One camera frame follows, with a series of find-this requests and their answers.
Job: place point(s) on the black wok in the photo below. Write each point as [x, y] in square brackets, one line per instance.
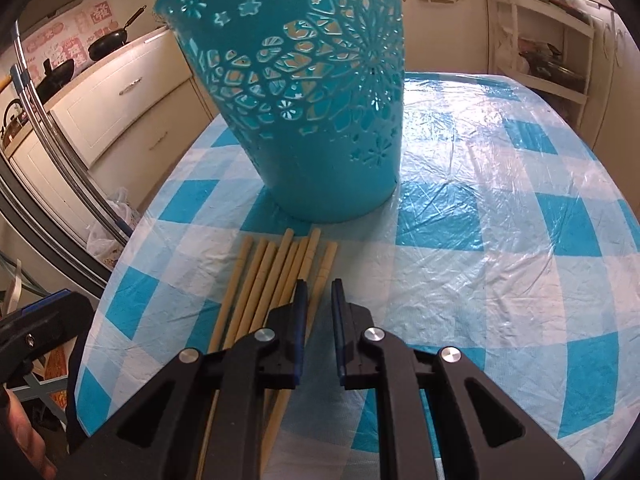
[52, 77]

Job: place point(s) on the orange printed cloth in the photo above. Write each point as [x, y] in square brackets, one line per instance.
[56, 377]

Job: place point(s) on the person's left hand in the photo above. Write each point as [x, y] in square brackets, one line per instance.
[20, 450]

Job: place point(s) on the bag lined trash bin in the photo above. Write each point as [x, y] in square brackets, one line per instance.
[107, 240]

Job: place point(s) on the cream cabinet drawer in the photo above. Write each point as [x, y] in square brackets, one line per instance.
[100, 120]
[150, 162]

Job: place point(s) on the metal kettle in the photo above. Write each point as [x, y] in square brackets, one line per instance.
[12, 125]

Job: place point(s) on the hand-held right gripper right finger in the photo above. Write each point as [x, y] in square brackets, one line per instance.
[339, 330]

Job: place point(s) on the white trolley rack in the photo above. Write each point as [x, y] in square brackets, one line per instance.
[555, 11]

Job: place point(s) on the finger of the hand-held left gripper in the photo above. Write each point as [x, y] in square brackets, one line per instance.
[45, 325]

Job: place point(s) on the pink wall stickers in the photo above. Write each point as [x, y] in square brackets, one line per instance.
[95, 15]

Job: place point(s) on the black frying pan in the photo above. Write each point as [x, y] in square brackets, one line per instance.
[107, 45]

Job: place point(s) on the bundle of bamboo chopsticks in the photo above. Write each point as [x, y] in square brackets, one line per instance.
[260, 280]

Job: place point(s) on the teal perforated plastic basket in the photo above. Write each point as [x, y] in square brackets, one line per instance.
[300, 170]

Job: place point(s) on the beige kitchen countertop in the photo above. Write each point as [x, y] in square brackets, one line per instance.
[150, 36]

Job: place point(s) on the steel pot with lid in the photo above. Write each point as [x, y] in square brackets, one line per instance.
[555, 72]

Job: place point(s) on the blue white checked tablecloth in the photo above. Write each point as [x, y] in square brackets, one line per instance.
[500, 260]

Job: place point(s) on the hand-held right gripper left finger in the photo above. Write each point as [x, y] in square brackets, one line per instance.
[301, 317]

